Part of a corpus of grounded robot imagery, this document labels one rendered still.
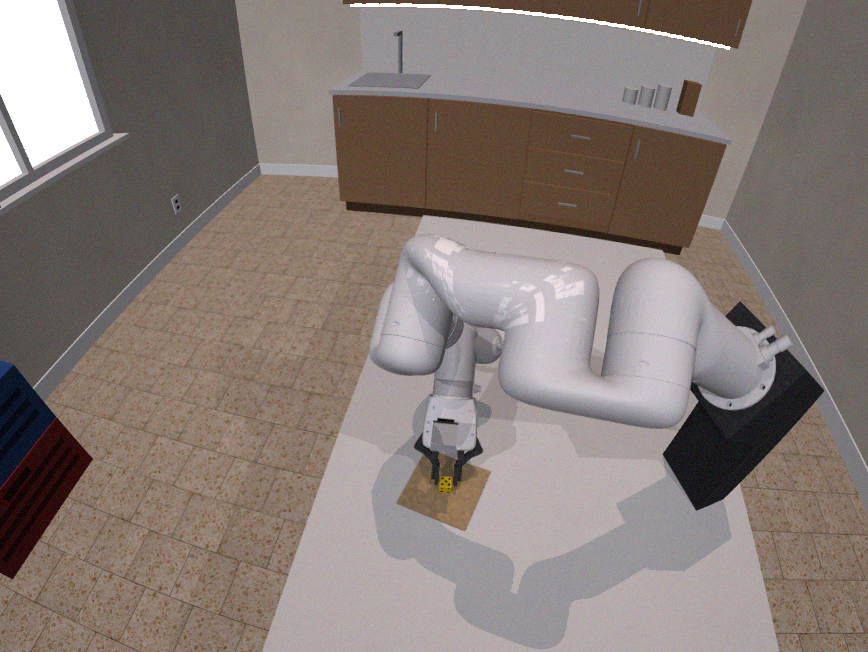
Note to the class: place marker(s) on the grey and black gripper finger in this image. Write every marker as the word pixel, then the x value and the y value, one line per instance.
pixel 432 456
pixel 463 458

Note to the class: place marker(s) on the brown mat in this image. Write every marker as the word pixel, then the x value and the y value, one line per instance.
pixel 455 508

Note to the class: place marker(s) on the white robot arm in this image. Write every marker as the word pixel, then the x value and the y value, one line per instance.
pixel 548 311

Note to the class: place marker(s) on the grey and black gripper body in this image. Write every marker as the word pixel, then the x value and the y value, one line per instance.
pixel 458 409

